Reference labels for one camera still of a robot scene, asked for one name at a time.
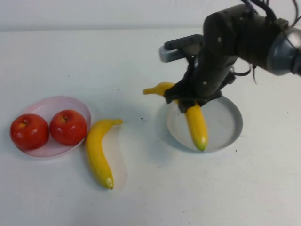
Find yellow banana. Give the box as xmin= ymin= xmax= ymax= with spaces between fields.
xmin=143 ymin=81 xmax=209 ymax=152
xmin=85 ymin=118 xmax=124 ymax=190

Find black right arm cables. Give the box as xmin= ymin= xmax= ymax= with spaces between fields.
xmin=242 ymin=0 xmax=301 ymax=24

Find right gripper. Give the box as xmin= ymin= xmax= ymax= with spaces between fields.
xmin=164 ymin=6 xmax=241 ymax=114

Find red apple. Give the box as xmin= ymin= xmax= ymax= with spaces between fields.
xmin=49 ymin=109 xmax=88 ymax=146
xmin=9 ymin=113 xmax=50 ymax=151

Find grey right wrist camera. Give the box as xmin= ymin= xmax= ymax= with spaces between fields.
xmin=159 ymin=34 xmax=205 ymax=63

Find grey round plate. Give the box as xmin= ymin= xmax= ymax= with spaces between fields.
xmin=164 ymin=94 xmax=243 ymax=154

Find pink round plate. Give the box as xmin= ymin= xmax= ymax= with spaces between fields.
xmin=13 ymin=95 xmax=92 ymax=161

